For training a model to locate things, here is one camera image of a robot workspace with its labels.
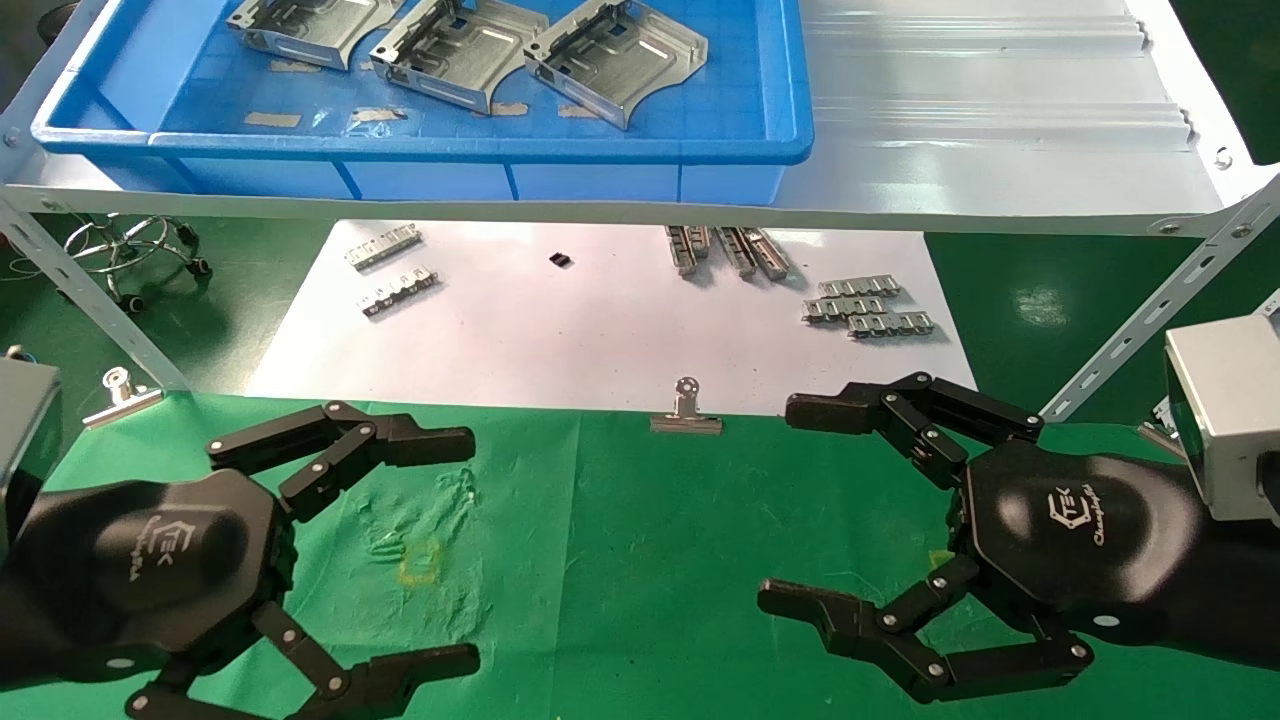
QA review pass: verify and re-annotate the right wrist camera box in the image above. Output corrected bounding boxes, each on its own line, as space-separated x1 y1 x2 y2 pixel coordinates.
1163 315 1280 523

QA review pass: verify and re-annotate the chrome stool base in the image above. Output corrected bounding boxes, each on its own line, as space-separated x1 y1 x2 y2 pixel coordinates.
62 213 211 313

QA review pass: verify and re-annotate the perforated white shelf brace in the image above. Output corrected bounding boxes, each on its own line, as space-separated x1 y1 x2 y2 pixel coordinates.
0 195 191 393
1035 175 1280 421

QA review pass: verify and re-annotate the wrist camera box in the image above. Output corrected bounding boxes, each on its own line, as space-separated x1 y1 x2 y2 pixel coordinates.
0 358 63 526
1163 315 1280 523

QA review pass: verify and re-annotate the blue plastic bin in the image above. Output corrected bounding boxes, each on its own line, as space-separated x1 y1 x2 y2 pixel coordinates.
30 0 814 206

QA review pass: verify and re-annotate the silver sheet metal bracket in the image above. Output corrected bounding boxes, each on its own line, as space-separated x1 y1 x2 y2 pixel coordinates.
370 0 549 114
226 0 406 71
523 0 709 131

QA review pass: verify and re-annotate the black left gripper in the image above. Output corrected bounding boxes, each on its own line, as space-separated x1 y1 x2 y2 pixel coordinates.
20 400 482 720

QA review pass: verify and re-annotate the white paper sheet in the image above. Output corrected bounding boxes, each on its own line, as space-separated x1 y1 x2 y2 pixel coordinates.
245 220 986 421

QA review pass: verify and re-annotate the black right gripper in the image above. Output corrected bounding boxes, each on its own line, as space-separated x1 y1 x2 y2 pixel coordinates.
757 373 1206 704

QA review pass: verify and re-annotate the green cloth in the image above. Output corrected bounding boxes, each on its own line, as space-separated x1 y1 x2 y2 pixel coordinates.
0 392 1280 720

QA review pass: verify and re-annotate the white metal shelf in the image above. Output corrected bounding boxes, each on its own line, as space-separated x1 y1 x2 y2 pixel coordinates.
0 0 1280 238

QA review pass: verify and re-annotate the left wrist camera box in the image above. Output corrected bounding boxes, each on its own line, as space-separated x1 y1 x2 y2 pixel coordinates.
0 358 63 526

